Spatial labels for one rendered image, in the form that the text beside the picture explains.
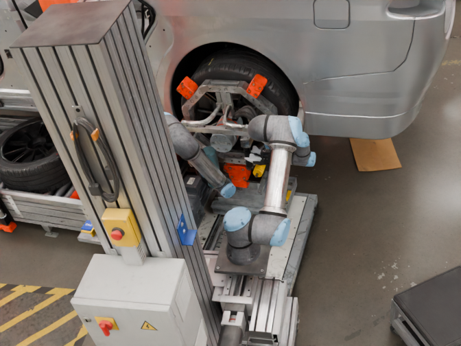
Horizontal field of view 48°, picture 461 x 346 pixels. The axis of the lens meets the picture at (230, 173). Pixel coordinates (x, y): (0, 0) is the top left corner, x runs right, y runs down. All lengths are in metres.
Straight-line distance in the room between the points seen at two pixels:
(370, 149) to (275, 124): 1.95
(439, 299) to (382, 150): 1.58
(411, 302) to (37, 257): 2.44
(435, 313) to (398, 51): 1.24
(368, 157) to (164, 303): 2.56
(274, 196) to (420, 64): 1.04
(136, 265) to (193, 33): 1.42
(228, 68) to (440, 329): 1.64
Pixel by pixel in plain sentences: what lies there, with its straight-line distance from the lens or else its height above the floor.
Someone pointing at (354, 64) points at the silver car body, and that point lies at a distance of 2.67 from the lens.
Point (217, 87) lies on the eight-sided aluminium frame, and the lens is 2.80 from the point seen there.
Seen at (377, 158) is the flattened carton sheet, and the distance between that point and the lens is 3.94.
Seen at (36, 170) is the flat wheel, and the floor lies 0.48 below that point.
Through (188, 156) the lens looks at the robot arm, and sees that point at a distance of 2.25.
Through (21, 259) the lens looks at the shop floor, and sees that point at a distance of 3.91.
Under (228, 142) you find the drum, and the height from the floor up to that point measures 0.86.
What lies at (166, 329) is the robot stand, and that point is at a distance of 1.77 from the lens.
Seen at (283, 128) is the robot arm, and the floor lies 1.28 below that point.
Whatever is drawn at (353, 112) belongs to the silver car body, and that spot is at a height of 0.92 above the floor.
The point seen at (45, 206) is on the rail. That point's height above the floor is 0.32.
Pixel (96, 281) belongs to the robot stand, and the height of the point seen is 1.23.
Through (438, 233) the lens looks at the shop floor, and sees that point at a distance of 3.48.
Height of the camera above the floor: 2.56
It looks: 41 degrees down
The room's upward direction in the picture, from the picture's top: 11 degrees counter-clockwise
